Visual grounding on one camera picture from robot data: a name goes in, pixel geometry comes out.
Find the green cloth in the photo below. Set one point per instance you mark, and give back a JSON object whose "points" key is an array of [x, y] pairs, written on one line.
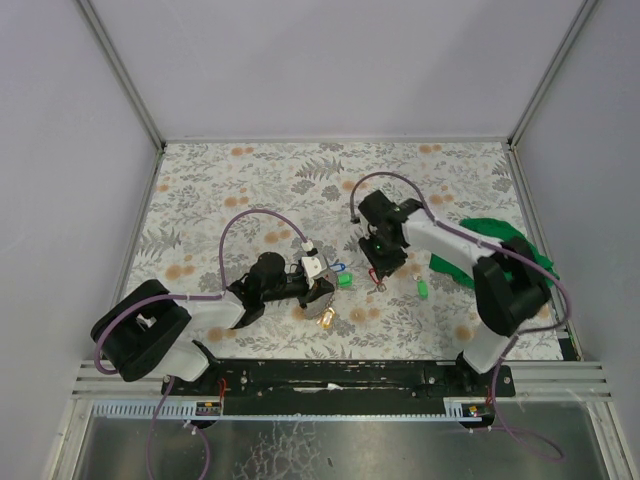
{"points": [[497, 231]]}

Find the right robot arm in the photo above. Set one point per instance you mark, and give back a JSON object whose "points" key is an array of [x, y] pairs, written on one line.
{"points": [[510, 287]]}

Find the numbered keyring organizer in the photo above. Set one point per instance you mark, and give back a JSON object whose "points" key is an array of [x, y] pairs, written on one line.
{"points": [[318, 298]]}

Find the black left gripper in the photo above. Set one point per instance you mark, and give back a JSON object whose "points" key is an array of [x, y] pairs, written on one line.
{"points": [[310, 291]]}

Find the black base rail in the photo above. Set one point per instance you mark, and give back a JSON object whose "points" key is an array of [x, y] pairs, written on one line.
{"points": [[329, 388]]}

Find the yellow tag key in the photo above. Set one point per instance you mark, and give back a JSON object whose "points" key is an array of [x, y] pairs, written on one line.
{"points": [[326, 319]]}

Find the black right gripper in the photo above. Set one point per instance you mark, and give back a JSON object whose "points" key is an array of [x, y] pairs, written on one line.
{"points": [[382, 259]]}

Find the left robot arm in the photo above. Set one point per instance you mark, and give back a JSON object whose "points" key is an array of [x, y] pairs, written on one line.
{"points": [[151, 330]]}

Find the green tag key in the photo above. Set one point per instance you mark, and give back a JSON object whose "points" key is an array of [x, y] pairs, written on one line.
{"points": [[344, 280], [421, 285]]}

